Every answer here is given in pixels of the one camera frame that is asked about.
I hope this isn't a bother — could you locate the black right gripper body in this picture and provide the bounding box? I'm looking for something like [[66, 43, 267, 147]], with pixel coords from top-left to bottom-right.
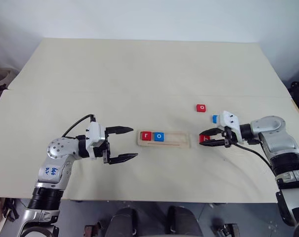
[[220, 126, 239, 149]]

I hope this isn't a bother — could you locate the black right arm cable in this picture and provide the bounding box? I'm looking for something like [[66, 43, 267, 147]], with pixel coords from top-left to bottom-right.
[[234, 139, 276, 175]]

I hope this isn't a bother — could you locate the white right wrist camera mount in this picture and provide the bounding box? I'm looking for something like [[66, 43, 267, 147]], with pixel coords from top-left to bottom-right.
[[218, 110, 245, 144]]

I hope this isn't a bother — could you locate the beige table cover cloth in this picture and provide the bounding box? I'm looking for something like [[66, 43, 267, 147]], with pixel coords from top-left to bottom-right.
[[0, 37, 299, 204]]

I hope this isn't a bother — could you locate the dark rounded shape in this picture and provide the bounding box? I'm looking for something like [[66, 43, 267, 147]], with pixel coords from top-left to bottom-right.
[[109, 206, 140, 237]]

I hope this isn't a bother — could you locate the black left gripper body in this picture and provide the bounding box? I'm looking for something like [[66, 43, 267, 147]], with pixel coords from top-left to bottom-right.
[[94, 127, 113, 165]]

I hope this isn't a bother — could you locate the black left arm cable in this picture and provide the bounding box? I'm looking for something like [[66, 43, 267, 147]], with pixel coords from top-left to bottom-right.
[[62, 114, 96, 138]]

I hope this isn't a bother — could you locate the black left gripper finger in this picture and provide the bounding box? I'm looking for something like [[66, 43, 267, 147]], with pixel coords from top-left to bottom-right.
[[106, 125, 134, 136], [109, 153, 139, 165]]

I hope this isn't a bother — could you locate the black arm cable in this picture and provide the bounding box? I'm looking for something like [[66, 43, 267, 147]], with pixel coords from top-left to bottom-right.
[[234, 139, 276, 175], [62, 114, 96, 138]]

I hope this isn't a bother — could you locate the blue letter o block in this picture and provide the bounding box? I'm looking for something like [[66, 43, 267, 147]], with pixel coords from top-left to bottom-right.
[[153, 131, 166, 142]]

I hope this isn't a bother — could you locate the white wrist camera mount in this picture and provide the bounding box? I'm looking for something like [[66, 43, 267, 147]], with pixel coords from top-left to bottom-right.
[[218, 110, 245, 144], [85, 121, 108, 159]]

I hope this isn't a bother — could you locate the light wooden letter tray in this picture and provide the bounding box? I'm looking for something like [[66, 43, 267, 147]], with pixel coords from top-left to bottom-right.
[[136, 130, 191, 149]]

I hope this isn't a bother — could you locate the round white stand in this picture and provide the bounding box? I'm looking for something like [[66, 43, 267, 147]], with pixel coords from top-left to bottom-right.
[[0, 66, 17, 91]]

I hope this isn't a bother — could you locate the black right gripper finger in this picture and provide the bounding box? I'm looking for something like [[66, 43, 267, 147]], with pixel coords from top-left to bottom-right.
[[200, 127, 223, 136], [201, 139, 226, 148]]

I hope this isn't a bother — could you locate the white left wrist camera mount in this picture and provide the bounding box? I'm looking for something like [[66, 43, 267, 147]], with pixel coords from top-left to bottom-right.
[[85, 121, 108, 159]]

